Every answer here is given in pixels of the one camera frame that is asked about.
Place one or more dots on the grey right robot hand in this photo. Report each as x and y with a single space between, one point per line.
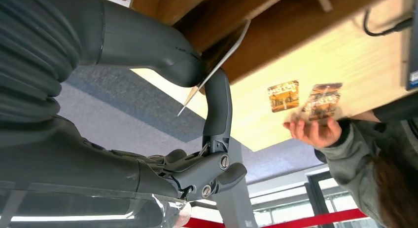
65 161

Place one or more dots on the person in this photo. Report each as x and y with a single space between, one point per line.
359 161

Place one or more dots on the clear plastic wrap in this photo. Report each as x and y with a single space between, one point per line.
81 207

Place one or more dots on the red barrier belt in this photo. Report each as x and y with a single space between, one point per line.
310 220

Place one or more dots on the grey laptop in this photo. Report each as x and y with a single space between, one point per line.
413 40

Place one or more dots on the wooden desk organizer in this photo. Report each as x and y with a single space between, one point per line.
277 30

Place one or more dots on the dark window frame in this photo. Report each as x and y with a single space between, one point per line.
313 200

